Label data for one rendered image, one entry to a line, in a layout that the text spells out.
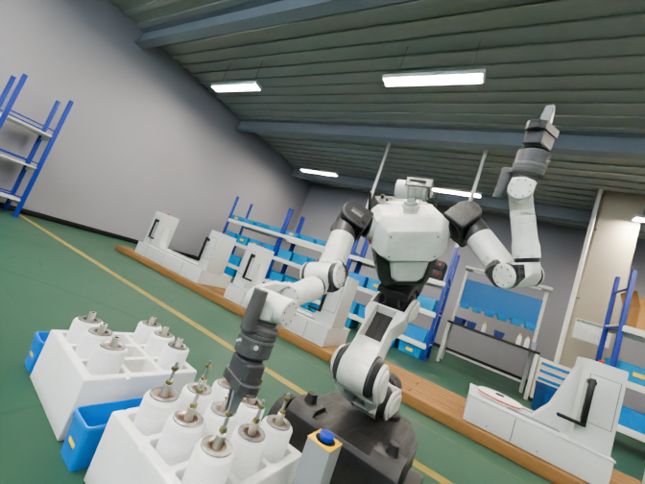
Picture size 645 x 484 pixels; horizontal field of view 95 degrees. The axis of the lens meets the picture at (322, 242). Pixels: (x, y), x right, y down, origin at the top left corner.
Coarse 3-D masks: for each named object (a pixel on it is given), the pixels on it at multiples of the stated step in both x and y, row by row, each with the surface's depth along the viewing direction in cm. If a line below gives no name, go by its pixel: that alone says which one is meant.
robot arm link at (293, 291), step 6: (270, 282) 78; (276, 282) 79; (282, 282) 80; (288, 282) 81; (252, 288) 73; (270, 288) 77; (276, 288) 79; (282, 288) 79; (288, 288) 79; (294, 288) 78; (300, 288) 80; (282, 294) 80; (288, 294) 79; (294, 294) 78; (300, 294) 79; (246, 300) 72; (294, 300) 78; (300, 300) 79; (246, 306) 73
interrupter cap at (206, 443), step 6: (204, 438) 69; (210, 438) 70; (204, 444) 68; (210, 444) 69; (228, 444) 71; (204, 450) 66; (210, 450) 66; (216, 450) 67; (222, 450) 68; (228, 450) 68; (216, 456) 65; (222, 456) 66
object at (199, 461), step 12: (192, 456) 66; (204, 456) 65; (228, 456) 67; (192, 468) 65; (204, 468) 64; (216, 468) 64; (228, 468) 67; (192, 480) 64; (204, 480) 64; (216, 480) 65
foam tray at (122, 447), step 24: (120, 432) 75; (96, 456) 76; (120, 456) 72; (144, 456) 68; (288, 456) 86; (96, 480) 74; (120, 480) 70; (144, 480) 66; (168, 480) 64; (240, 480) 71; (264, 480) 75; (288, 480) 85
